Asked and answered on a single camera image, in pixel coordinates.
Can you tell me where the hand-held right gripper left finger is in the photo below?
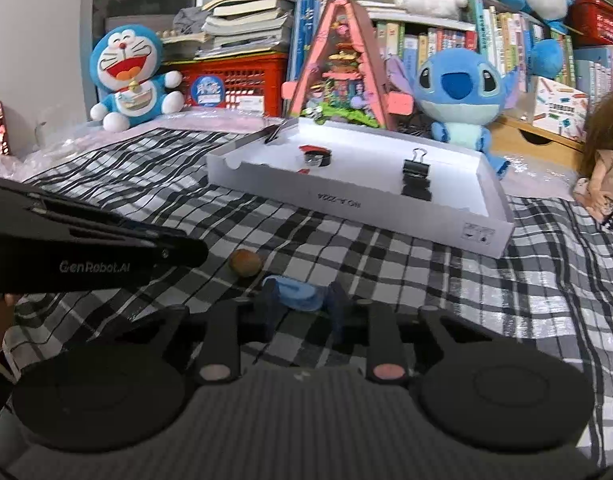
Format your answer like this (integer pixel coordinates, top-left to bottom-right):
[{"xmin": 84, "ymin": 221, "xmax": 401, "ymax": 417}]
[{"xmin": 146, "ymin": 280, "xmax": 287, "ymax": 385}]

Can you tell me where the white label printer box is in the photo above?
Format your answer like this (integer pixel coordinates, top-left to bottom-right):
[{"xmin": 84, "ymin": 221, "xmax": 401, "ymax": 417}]
[{"xmin": 531, "ymin": 76, "xmax": 590, "ymax": 143}]

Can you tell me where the large black binder clip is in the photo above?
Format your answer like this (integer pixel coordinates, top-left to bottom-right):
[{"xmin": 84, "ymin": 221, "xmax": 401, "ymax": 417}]
[{"xmin": 401, "ymin": 147, "xmax": 434, "ymax": 202}]

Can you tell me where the stack of books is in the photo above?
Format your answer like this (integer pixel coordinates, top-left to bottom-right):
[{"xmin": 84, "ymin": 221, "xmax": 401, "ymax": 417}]
[{"xmin": 194, "ymin": 0, "xmax": 332, "ymax": 58}]

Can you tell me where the pink triangular block house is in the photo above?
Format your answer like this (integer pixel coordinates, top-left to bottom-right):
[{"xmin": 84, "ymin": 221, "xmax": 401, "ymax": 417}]
[{"xmin": 281, "ymin": 0, "xmax": 415, "ymax": 131}]

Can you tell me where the black white plaid cloth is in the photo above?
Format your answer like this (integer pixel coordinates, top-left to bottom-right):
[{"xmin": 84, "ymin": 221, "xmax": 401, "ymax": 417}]
[{"xmin": 1, "ymin": 127, "xmax": 613, "ymax": 466}]

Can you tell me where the grey cloth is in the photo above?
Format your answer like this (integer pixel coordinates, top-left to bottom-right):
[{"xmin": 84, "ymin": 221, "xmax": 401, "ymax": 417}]
[{"xmin": 174, "ymin": 7, "xmax": 212, "ymax": 36}]

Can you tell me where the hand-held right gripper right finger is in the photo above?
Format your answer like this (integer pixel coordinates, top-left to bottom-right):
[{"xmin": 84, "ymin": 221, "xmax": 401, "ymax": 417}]
[{"xmin": 327, "ymin": 282, "xmax": 467, "ymax": 385}]

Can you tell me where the row of shelf books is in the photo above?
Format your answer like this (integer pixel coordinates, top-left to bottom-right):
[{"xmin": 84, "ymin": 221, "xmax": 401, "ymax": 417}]
[{"xmin": 367, "ymin": 0, "xmax": 613, "ymax": 96}]

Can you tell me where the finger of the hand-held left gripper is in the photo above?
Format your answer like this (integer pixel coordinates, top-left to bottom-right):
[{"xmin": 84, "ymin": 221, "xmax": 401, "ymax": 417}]
[{"xmin": 0, "ymin": 176, "xmax": 210, "ymax": 272}]

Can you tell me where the wooden drawer box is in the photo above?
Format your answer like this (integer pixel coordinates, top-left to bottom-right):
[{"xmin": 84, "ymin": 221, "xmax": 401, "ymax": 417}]
[{"xmin": 491, "ymin": 115, "xmax": 587, "ymax": 168}]

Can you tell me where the red plastic crate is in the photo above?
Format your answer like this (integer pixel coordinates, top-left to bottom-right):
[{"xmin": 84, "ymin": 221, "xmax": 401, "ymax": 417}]
[{"xmin": 164, "ymin": 52, "xmax": 292, "ymax": 118}]

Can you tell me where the blue alien plush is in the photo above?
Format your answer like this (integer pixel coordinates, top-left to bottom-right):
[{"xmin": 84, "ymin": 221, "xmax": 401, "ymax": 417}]
[{"xmin": 387, "ymin": 49, "xmax": 520, "ymax": 176}]

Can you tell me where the brown-haired baby doll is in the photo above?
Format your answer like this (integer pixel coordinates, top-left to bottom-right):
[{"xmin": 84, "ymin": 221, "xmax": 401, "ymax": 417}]
[{"xmin": 574, "ymin": 91, "xmax": 613, "ymax": 233}]

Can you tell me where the red plastic basket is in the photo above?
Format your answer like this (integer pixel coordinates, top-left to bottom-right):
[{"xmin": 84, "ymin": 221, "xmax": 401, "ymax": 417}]
[{"xmin": 567, "ymin": 0, "xmax": 613, "ymax": 53}]

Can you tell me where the white cardboard box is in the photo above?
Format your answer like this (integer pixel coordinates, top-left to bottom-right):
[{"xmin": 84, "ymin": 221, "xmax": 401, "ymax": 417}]
[{"xmin": 206, "ymin": 117, "xmax": 516, "ymax": 260}]

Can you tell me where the blue robot cat plush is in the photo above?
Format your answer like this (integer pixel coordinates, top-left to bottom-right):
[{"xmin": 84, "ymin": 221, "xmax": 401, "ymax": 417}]
[{"xmin": 89, "ymin": 25, "xmax": 183, "ymax": 133}]

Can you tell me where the row of tall blue books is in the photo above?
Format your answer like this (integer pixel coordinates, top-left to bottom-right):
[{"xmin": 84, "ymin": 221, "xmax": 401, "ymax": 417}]
[{"xmin": 286, "ymin": 0, "xmax": 332, "ymax": 83}]

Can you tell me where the brown wooden ball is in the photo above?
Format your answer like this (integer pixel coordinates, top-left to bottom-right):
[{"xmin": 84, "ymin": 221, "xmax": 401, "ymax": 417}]
[{"xmin": 229, "ymin": 249, "xmax": 263, "ymax": 277}]

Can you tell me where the light blue plastic clip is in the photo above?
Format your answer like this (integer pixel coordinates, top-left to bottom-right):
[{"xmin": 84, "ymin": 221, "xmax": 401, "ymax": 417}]
[{"xmin": 262, "ymin": 275, "xmax": 320, "ymax": 312}]

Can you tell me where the small black binder clip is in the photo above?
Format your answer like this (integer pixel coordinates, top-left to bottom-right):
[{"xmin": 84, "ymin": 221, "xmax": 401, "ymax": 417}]
[{"xmin": 264, "ymin": 120, "xmax": 300, "ymax": 147}]

